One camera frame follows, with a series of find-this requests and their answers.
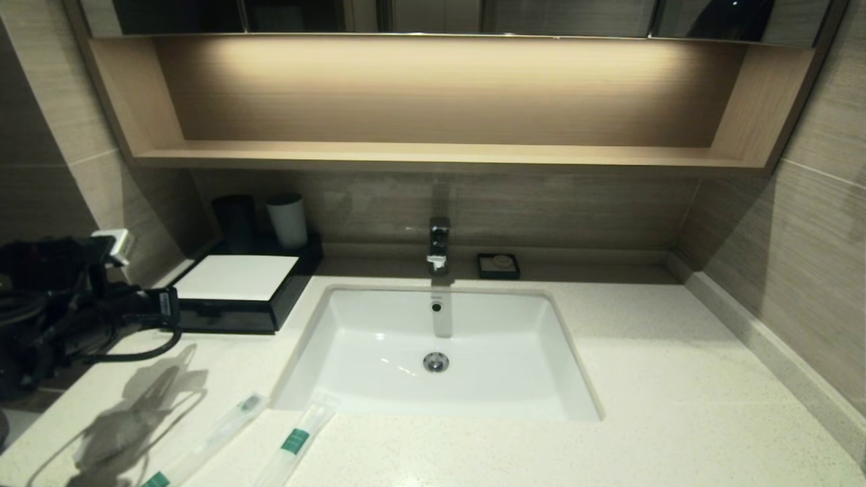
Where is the black cup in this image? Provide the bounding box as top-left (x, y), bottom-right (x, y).
top-left (211, 195), bottom-right (258, 255)

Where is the black box with white lid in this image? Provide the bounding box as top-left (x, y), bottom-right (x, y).
top-left (173, 233), bottom-right (324, 335)

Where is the glossy black drawer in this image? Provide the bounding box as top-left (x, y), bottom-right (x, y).
top-left (177, 301), bottom-right (278, 335)

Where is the clear plastic sachet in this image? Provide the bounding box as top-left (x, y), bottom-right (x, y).
top-left (71, 404), bottom-right (160, 480)

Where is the clear wrapped toothbrush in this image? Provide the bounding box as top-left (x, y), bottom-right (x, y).
top-left (141, 391), bottom-right (270, 487)

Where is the white cup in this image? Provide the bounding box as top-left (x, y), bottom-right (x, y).
top-left (266, 194), bottom-right (309, 251)

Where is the white packet with green band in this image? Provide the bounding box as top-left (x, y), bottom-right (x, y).
top-left (254, 404), bottom-right (336, 487)

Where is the chrome faucet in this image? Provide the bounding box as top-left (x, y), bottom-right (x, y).
top-left (426, 216), bottom-right (453, 277)

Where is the black soap dish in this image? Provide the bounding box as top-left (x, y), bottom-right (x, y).
top-left (476, 253), bottom-right (521, 281)

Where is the white sink basin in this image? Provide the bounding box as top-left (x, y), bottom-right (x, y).
top-left (271, 284), bottom-right (603, 421)

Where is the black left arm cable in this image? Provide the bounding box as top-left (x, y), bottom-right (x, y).
top-left (85, 325), bottom-right (183, 364)

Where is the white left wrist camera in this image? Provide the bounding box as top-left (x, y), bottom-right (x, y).
top-left (91, 229), bottom-right (133, 266)

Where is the wooden wall niche shelf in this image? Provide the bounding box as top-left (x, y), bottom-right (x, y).
top-left (87, 34), bottom-right (818, 177)

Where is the mirrored wall cabinet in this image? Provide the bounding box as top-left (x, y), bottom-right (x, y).
top-left (66, 0), bottom-right (850, 45)

